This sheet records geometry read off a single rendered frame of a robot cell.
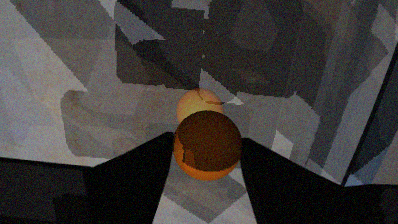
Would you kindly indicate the clear low corner walls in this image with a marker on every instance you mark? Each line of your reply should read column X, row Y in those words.
column 364, row 42

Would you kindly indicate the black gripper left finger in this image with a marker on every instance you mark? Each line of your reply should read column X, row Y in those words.
column 124, row 190

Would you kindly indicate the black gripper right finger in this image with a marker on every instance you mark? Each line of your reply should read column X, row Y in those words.
column 282, row 192

